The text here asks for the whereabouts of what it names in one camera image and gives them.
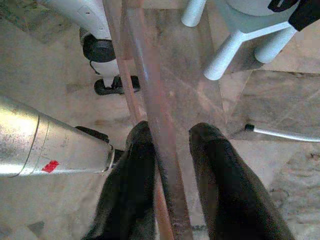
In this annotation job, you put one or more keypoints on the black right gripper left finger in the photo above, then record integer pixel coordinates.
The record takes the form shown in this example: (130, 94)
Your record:
(130, 187)

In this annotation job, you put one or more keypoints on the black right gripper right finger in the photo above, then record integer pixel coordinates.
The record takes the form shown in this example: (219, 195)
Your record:
(225, 195)

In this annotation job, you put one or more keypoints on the translucent pink plastic hanger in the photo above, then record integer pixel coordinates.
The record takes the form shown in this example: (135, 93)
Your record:
(157, 100)

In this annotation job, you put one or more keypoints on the blue-grey folding table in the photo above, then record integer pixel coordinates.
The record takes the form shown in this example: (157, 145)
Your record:
(287, 135)

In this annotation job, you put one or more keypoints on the silver right robot leg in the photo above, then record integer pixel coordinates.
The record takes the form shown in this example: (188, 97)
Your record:
(50, 150)

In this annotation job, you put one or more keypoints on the light blue plastic chair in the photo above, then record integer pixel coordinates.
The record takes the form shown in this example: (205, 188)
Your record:
(225, 55)

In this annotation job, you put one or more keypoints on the black cloth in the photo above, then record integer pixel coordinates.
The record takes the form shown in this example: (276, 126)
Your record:
(305, 15)

